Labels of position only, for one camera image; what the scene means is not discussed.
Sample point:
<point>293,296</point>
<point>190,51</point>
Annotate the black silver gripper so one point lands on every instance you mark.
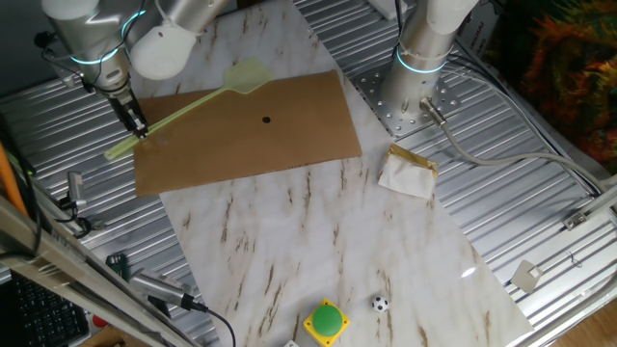
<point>120,103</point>

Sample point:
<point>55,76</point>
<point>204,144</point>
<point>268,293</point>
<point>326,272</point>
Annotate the pale green plastic flyswatter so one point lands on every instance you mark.
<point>248,77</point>

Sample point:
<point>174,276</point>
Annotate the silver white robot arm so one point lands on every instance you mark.
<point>419,53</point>

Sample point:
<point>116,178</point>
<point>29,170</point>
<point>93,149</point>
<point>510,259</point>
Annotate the orange pole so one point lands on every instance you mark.
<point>9,183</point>

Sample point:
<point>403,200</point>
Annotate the brown cardboard sheet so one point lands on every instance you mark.
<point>299,135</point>

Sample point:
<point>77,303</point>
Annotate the red button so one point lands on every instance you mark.
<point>99,321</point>

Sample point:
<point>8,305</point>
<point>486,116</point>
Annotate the black keyboard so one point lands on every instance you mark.
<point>43,318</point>

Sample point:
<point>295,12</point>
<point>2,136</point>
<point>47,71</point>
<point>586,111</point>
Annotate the brown cardboard box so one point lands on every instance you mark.
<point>106,338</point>

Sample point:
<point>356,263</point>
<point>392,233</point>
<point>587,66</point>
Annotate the white marble pattern board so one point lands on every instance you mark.
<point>337,241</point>

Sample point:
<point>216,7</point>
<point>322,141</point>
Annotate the small white object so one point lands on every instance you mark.
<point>291,344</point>

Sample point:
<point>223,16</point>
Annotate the yellow box green button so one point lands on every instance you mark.
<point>327,320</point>

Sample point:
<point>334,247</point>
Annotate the gold white tissue pack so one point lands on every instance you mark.
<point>405,178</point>

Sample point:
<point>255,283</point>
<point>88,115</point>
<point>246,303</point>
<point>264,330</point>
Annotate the small soccer ball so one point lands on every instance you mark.
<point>380,304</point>

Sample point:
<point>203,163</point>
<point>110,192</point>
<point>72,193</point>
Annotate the white box red print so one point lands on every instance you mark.
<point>477,34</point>

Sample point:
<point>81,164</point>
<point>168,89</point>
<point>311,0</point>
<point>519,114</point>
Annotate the colourful patterned cloth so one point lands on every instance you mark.
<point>569,72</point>

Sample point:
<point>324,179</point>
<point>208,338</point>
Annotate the black pole base bracket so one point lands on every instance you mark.
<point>88,87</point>

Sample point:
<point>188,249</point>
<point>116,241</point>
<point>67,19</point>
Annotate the small silver camera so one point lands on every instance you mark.
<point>75,185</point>

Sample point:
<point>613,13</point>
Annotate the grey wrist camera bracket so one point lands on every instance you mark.
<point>65,74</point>

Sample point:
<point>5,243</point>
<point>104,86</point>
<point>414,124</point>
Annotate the aluminium frame beam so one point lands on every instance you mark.
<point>48,255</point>

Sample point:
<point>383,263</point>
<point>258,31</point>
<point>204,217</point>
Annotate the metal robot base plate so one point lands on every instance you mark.
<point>400,120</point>

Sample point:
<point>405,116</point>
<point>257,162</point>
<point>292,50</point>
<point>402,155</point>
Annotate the small metal corner bracket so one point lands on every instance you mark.
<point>576,220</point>

